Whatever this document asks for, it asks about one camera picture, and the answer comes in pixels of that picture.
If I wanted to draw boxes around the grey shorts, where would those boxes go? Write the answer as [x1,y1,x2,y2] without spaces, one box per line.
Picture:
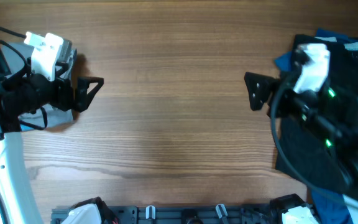
[1,42,77,128]

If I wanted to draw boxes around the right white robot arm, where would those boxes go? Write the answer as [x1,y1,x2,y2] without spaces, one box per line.
[244,72,358,201]

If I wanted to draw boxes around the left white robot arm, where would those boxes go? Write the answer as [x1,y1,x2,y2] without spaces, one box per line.
[0,39,104,223]

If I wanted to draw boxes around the black garment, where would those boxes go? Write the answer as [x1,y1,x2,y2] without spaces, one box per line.
[269,35,358,200]

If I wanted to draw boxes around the blue garment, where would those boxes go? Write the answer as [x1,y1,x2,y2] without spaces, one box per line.
[280,29,358,223]

